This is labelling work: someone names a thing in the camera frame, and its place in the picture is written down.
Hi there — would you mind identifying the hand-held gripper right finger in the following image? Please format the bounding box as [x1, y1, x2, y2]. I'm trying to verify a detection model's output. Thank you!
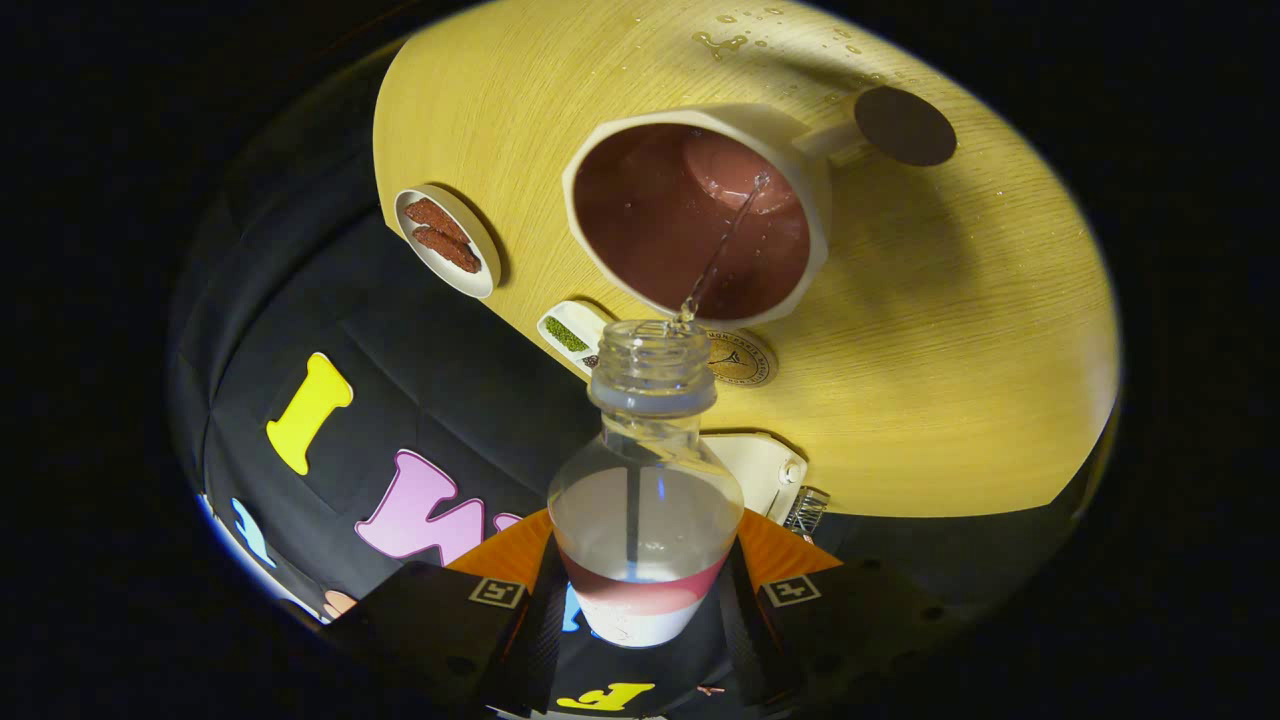
[720, 508, 976, 713]

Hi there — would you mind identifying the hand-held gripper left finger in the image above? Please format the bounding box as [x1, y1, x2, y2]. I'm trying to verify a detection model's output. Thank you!
[320, 508, 561, 716]

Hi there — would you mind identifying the clear juice bottle pink label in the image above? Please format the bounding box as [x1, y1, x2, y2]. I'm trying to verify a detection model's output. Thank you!
[548, 318, 745, 649]

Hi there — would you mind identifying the round cork coaster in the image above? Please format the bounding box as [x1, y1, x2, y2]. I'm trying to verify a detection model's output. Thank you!
[705, 328, 778, 389]

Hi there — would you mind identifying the cream cup brown inside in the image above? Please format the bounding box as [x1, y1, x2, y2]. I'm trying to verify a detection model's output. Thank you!
[562, 85, 958, 331]

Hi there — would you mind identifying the white toaster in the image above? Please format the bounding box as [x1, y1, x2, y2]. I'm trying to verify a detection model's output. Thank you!
[700, 432, 809, 526]

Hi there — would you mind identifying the wooden table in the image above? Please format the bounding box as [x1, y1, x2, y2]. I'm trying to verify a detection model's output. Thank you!
[372, 0, 1121, 519]

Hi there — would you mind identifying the white divided dish with beans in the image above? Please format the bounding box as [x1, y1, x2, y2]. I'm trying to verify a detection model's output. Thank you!
[537, 300, 611, 378]

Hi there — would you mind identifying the white round plate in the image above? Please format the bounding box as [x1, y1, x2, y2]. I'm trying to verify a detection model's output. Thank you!
[394, 184, 502, 300]

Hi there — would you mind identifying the red-brown meat piece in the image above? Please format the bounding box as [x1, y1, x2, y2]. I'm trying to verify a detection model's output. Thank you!
[413, 226, 483, 274]
[405, 197, 471, 246]

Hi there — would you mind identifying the metal wire basket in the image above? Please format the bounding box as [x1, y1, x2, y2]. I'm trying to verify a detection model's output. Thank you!
[783, 485, 831, 536]

